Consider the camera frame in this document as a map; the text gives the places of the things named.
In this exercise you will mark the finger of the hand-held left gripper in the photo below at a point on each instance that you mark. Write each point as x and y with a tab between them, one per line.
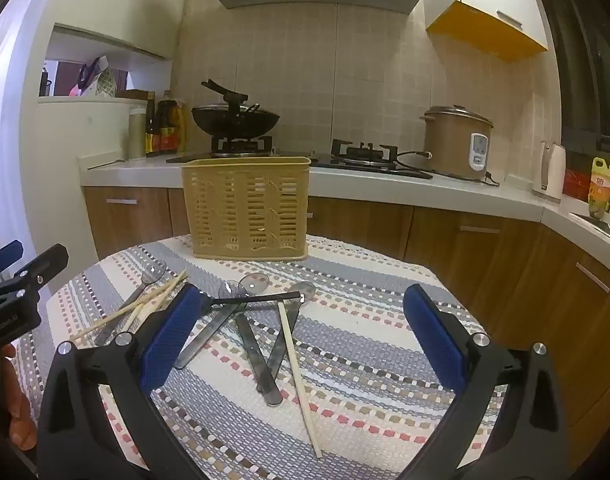
7	255
45	262

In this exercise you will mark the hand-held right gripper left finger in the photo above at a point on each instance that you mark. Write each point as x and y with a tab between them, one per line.
169	340

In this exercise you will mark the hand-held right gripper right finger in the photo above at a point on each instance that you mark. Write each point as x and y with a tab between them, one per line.
435	340

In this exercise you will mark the wooden chopstick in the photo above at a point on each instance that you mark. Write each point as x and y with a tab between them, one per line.
130	307
300	385
152	305
157	309

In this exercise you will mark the clear plastic spoon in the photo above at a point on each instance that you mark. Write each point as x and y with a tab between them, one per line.
285	325
252	345

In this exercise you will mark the beige plastic basket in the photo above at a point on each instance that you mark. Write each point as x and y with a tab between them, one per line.
245	210

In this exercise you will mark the person's left hand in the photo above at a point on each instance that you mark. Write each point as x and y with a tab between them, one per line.
20	400

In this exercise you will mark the striped woven tablecloth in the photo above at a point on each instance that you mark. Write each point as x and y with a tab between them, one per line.
345	355

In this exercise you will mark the white kitchen countertop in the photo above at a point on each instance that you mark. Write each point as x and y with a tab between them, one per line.
435	190

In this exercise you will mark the beige canister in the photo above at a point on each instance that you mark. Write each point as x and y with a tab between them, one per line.
136	135

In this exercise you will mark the dark sauce bottle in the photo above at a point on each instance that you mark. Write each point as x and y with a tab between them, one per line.
151	132

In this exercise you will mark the patterned bag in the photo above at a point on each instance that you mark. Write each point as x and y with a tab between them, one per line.
95	77

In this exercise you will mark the brown rice cooker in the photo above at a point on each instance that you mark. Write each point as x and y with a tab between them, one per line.
455	142

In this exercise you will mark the white electric kettle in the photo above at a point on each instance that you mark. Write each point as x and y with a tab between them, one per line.
550	172

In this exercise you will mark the steel sink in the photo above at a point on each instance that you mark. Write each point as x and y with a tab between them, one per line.
602	225

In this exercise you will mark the red box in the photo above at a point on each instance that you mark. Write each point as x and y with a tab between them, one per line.
577	186

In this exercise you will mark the black gas stove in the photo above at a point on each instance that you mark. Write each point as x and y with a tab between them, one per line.
310	160

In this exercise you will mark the black wok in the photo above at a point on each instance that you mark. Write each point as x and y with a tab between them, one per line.
235	122

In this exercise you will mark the yellow detergent bottle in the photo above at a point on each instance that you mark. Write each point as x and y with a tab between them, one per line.
601	185

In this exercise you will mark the black wok lid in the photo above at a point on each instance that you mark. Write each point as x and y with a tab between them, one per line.
230	96

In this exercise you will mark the dark window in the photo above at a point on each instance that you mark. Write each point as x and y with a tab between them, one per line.
590	60

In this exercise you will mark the white and yellow wall cabinet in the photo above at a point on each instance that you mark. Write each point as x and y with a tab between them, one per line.
490	10

